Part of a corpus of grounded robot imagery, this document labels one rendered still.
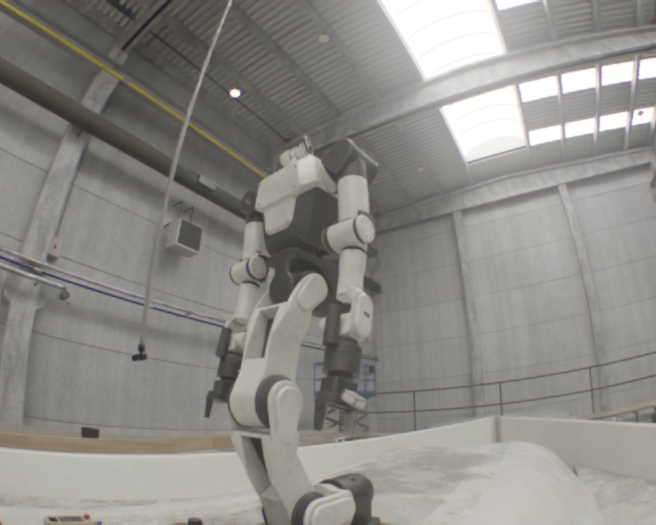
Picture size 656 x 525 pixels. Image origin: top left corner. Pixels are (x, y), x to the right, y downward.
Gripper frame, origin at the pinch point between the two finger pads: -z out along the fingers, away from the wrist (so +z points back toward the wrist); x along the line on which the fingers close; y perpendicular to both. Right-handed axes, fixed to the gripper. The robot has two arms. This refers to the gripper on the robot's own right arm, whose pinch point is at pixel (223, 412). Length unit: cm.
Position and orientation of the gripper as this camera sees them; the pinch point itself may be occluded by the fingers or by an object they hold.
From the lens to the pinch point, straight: 116.2
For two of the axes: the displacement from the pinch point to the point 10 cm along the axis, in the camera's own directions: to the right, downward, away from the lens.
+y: 7.7, -2.4, -5.9
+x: -6.3, -4.6, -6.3
